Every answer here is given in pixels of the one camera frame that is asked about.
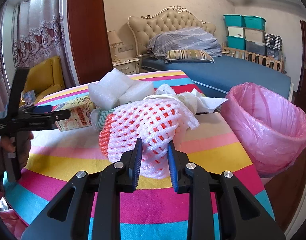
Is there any beige printed cardboard box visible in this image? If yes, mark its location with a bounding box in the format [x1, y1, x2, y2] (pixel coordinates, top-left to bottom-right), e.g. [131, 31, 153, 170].
[55, 95, 96, 132]

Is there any white paper towel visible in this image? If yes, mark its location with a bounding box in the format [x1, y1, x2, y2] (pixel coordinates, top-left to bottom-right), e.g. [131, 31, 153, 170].
[154, 84, 228, 114]

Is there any white and red foam fruit net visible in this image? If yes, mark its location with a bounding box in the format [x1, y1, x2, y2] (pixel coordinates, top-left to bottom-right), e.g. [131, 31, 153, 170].
[99, 98, 199, 179]

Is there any pink lined trash bin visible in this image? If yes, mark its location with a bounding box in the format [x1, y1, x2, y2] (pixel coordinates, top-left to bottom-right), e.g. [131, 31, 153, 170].
[221, 82, 306, 178]

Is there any person's left hand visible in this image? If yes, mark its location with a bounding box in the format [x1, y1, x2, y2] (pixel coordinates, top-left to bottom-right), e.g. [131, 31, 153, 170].
[0, 131, 33, 182]

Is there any yellow leather armchair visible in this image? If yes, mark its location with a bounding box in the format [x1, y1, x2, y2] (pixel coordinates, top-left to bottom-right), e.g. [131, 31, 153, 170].
[20, 56, 66, 106]

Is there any green white patterned cloth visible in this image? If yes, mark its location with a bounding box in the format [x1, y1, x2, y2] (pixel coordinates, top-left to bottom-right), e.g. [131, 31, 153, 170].
[91, 108, 115, 132]

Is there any lace curtain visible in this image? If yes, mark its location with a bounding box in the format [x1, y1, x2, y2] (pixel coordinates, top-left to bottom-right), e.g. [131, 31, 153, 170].
[0, 0, 74, 108]

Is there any beige table lamp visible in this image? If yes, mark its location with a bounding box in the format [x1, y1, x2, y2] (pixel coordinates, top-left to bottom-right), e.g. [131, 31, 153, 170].
[107, 30, 123, 62]

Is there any cream bedside table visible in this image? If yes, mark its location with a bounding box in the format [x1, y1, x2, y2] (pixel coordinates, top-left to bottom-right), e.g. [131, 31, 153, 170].
[112, 57, 140, 75]

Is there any beige tufted headboard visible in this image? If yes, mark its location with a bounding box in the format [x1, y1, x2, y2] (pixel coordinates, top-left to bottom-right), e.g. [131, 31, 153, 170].
[128, 5, 216, 58]

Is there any bed with blue sheet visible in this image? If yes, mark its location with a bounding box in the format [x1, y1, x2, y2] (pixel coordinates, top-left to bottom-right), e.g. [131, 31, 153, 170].
[142, 55, 293, 99]

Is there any striped pillow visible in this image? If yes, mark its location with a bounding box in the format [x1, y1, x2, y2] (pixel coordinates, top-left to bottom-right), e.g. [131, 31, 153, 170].
[165, 49, 214, 63]

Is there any grey clear storage bin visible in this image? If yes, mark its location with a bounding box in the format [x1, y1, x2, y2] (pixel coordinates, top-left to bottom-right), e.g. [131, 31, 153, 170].
[245, 40, 266, 56]

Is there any teal storage bin lower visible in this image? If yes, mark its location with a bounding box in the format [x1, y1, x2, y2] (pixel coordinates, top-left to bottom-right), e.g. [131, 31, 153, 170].
[227, 35, 246, 50]

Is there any teal storage bin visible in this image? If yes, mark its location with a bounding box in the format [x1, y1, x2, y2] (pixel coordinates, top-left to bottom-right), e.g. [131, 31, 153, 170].
[227, 35, 246, 50]
[223, 14, 246, 27]
[244, 15, 266, 31]

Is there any black white houndstooth bag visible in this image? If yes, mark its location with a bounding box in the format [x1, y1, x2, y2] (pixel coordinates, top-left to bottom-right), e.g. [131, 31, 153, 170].
[265, 32, 283, 51]

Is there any grey striped duvet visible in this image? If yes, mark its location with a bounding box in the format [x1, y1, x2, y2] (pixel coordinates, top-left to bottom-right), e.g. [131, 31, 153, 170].
[147, 27, 222, 57]

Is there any beige storage box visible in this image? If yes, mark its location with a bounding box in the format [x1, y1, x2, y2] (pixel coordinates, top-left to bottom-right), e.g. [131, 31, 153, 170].
[244, 28, 265, 43]

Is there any white storage box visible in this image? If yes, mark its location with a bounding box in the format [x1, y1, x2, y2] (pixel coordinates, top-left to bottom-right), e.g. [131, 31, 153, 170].
[227, 26, 245, 38]

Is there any teal storage bin top right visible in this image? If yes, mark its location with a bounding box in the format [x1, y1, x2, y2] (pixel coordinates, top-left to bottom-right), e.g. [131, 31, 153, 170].
[244, 15, 266, 31]

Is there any teal storage bin top left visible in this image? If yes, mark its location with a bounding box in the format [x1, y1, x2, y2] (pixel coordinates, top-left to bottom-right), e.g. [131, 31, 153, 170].
[223, 14, 246, 27]

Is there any red wooden door frame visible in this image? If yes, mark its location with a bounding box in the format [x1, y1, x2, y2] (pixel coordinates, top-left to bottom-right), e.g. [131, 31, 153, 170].
[67, 0, 113, 85]

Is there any wooden crib rail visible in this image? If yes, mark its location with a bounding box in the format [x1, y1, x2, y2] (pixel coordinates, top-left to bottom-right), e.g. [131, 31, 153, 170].
[222, 43, 286, 74]

